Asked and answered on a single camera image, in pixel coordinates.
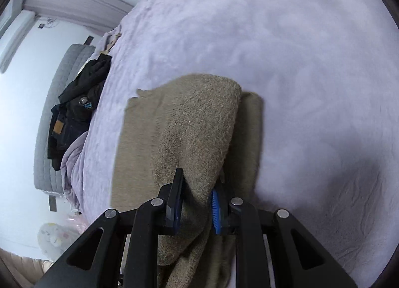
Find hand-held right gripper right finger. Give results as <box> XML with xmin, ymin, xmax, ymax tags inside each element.
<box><xmin>211</xmin><ymin>184</ymin><xmax>359</xmax><ymax>288</ymax></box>

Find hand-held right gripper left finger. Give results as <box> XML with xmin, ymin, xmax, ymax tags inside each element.
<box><xmin>33</xmin><ymin>168</ymin><xmax>184</xmax><ymax>288</ymax></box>

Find beige knitted towel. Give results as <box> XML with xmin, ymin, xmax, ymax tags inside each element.
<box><xmin>111</xmin><ymin>73</ymin><xmax>265</xmax><ymax>288</ymax></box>

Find pink plastic bag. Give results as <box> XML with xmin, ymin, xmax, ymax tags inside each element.
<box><xmin>64</xmin><ymin>209</ymin><xmax>91</xmax><ymax>234</ymax></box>

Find white plastic bag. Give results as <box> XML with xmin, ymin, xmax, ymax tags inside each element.
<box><xmin>37</xmin><ymin>222</ymin><xmax>82</xmax><ymax>261</ymax></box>

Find dark blue jeans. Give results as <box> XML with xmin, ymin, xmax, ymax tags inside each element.
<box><xmin>47</xmin><ymin>101</ymin><xmax>94</xmax><ymax>171</ymax></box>

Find grey quilted headboard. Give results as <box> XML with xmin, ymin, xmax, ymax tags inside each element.
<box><xmin>33</xmin><ymin>44</ymin><xmax>97</xmax><ymax>196</ymax></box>

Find black jacket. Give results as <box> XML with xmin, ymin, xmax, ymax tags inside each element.
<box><xmin>58</xmin><ymin>54</ymin><xmax>113</xmax><ymax>120</ymax></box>

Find lavender fleece blanket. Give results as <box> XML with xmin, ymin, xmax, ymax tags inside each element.
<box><xmin>60</xmin><ymin>0</ymin><xmax>399</xmax><ymax>288</ymax></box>

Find pleated window blind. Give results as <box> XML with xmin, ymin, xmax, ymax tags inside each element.
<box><xmin>24</xmin><ymin>0</ymin><xmax>135</xmax><ymax>36</ymax></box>

